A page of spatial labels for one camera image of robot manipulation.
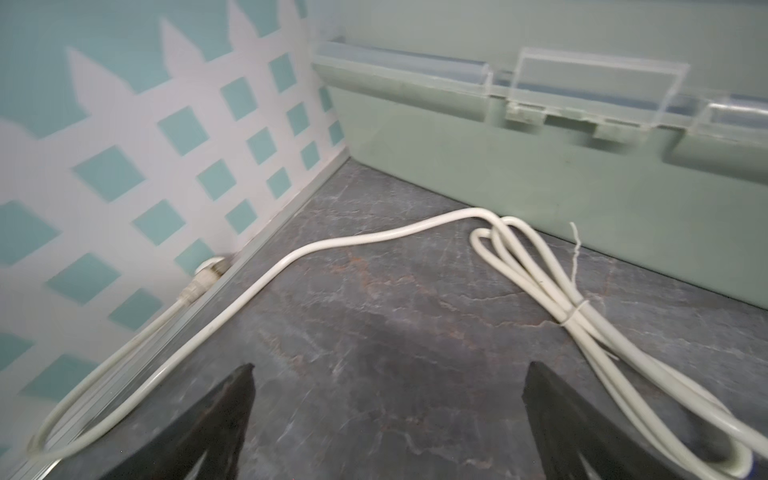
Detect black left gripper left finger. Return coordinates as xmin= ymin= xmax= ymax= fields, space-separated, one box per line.
xmin=103 ymin=363 xmax=255 ymax=479

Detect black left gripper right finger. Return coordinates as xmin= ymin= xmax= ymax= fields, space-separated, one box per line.
xmin=522 ymin=361 xmax=681 ymax=479

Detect green plastic storage box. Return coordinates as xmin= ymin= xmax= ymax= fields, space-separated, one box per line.
xmin=307 ymin=1 xmax=767 ymax=306

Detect white power cable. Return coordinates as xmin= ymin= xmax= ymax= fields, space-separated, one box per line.
xmin=26 ymin=207 xmax=768 ymax=480

